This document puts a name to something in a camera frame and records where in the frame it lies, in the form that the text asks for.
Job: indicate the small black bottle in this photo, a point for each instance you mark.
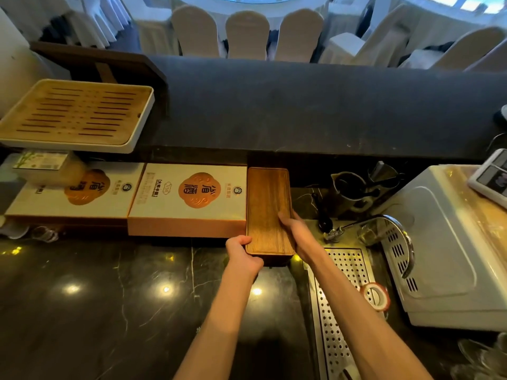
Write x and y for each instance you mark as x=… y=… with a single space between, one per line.
x=324 y=221

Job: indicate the long brown wooden box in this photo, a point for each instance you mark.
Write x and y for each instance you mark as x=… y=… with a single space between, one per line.
x=268 y=205

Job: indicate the cluster of clear glasses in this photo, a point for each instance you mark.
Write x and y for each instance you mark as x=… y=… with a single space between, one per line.
x=481 y=358

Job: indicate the clear drinking glass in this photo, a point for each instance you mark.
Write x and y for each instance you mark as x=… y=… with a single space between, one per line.
x=368 y=235

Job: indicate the person's right forearm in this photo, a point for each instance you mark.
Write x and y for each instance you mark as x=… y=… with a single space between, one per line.
x=356 y=320

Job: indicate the perforated steel drain tray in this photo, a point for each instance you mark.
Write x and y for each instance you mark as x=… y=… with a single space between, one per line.
x=348 y=269

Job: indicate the chrome curved faucet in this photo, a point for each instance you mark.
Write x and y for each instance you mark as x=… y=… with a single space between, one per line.
x=400 y=229

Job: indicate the small white cup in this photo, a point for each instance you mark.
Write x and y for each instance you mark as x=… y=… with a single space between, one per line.
x=14 y=229

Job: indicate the black round device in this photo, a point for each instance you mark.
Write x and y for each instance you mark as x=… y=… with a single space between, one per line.
x=501 y=114

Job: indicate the person's right thumb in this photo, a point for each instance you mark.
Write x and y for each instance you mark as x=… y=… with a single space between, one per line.
x=286 y=221

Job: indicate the small clear glass cup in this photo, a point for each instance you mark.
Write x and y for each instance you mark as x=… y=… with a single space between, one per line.
x=45 y=234

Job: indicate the cream gift box orange emblem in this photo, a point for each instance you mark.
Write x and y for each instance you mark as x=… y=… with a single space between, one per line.
x=99 y=197
x=190 y=201

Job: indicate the round table white tablecloth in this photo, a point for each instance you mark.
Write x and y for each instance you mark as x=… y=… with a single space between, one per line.
x=305 y=3
x=435 y=15

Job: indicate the dark wooden board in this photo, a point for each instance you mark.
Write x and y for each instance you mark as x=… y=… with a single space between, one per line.
x=99 y=61

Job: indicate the metal jigger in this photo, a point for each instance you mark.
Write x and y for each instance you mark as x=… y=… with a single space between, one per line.
x=382 y=172

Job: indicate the person's left forearm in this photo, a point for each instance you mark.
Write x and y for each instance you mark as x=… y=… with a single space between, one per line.
x=221 y=328

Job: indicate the person's left hand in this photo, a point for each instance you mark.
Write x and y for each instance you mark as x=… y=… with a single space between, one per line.
x=241 y=263

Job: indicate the bamboo slatted tea tray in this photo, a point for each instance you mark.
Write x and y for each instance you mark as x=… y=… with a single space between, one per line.
x=75 y=114

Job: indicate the white countertop appliance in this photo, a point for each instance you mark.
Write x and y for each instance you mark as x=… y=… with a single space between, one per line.
x=439 y=249

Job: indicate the person's right hand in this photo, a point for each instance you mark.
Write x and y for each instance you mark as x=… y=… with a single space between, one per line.
x=304 y=243

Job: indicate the red and white tape roll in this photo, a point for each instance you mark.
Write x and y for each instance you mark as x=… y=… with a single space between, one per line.
x=379 y=302

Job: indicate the person's left thumb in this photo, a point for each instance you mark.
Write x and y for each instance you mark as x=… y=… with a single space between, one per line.
x=239 y=242

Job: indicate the group of white covered chairs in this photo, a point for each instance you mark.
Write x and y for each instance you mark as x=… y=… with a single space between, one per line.
x=247 y=35

